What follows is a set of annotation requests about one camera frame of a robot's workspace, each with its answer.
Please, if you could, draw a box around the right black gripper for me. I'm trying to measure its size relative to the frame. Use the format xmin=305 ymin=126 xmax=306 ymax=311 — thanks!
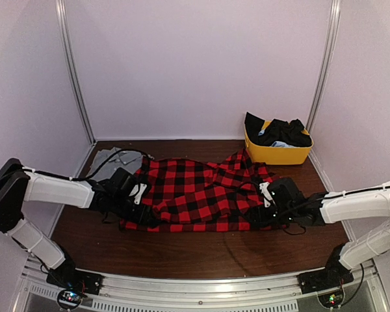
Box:
xmin=244 ymin=203 xmax=296 ymax=229

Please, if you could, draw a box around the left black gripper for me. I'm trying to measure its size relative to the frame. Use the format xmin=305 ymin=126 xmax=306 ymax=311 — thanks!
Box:
xmin=110 ymin=194 xmax=155 ymax=226

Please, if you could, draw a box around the red black plaid shirt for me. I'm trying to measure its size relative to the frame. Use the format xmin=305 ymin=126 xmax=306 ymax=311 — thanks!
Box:
xmin=120 ymin=149 xmax=277 ymax=233

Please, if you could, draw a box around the yellow plastic bin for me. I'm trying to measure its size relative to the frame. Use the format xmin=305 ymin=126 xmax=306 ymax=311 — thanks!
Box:
xmin=244 ymin=120 xmax=314 ymax=166

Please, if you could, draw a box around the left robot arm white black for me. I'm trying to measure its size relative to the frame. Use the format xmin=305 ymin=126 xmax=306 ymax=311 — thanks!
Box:
xmin=0 ymin=158 xmax=155 ymax=289

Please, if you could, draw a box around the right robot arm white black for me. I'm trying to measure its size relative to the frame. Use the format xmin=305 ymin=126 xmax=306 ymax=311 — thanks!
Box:
xmin=240 ymin=177 xmax=390 ymax=287

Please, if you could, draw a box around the folded grey shirt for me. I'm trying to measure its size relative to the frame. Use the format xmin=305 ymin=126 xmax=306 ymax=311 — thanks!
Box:
xmin=86 ymin=147 xmax=143 ymax=181

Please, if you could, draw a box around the light blue garment in bin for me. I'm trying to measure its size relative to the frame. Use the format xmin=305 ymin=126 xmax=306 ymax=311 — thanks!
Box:
xmin=258 ymin=129 xmax=294 ymax=148

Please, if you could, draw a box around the black garment in bin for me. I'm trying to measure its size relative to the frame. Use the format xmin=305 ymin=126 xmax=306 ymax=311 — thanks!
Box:
xmin=244 ymin=112 xmax=313 ymax=148

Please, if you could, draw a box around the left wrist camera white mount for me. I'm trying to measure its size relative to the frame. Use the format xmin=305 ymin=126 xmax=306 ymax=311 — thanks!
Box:
xmin=129 ymin=183 xmax=148 ymax=205

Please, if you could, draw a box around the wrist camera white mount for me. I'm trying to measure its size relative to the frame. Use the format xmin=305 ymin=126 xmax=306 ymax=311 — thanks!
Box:
xmin=259 ymin=182 xmax=274 ymax=208
xmin=129 ymin=183 xmax=148 ymax=205

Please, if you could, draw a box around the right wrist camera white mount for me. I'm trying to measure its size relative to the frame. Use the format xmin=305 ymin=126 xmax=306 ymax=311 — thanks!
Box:
xmin=259 ymin=182 xmax=274 ymax=208

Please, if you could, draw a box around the left black cable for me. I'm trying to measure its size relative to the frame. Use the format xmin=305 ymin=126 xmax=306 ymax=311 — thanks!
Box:
xmin=81 ymin=148 xmax=150 ymax=183

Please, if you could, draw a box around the black cable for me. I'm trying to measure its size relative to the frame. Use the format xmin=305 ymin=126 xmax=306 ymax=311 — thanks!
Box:
xmin=81 ymin=148 xmax=150 ymax=183
xmin=235 ymin=183 xmax=329 ymax=235

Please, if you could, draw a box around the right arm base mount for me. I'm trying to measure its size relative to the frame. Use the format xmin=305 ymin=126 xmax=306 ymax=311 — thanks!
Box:
xmin=298 ymin=268 xmax=354 ymax=309

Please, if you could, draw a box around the right black cable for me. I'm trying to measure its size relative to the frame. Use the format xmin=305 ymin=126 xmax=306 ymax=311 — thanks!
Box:
xmin=235 ymin=183 xmax=329 ymax=235

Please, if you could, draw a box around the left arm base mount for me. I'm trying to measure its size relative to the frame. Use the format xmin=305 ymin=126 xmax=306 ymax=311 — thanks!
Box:
xmin=46 ymin=270 xmax=103 ymax=311

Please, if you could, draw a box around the front aluminium rail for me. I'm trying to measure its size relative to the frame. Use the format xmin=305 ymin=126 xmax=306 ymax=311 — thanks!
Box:
xmin=10 ymin=257 xmax=390 ymax=311

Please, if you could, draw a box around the right aluminium frame post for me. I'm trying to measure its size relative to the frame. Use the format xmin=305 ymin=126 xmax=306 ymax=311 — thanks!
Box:
xmin=306 ymin=0 xmax=341 ymax=133

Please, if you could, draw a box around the aluminium frame post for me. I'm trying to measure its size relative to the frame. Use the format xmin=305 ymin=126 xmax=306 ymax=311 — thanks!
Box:
xmin=306 ymin=0 xmax=341 ymax=133
xmin=55 ymin=0 xmax=96 ymax=145

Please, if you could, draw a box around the left aluminium frame post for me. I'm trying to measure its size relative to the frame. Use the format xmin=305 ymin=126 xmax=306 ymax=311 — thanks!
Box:
xmin=55 ymin=0 xmax=96 ymax=145

